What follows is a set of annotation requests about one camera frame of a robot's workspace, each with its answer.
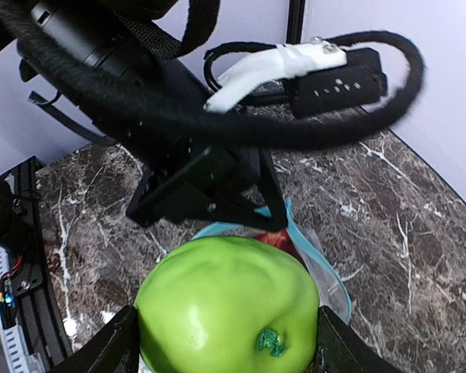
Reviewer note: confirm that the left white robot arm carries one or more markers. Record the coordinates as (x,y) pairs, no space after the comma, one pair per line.
(206,145)

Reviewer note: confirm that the left black frame post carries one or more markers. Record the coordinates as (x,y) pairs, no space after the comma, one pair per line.
(295,21)

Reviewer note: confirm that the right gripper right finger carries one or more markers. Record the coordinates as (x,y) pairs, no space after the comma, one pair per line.
(340,350)

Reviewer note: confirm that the green apple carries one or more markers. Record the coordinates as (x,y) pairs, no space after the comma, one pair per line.
(227,304)

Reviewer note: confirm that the clear zip bag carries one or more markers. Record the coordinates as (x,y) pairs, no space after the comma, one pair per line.
(332,291)

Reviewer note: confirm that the white slotted cable duct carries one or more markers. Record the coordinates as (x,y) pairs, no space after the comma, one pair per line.
(12,340)

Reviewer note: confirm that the dark red pomegranate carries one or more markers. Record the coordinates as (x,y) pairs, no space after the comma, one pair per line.
(279,240)

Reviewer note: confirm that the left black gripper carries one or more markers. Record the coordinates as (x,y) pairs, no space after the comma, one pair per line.
(236,186)

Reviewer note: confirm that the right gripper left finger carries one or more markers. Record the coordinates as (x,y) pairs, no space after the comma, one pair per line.
(113,349)

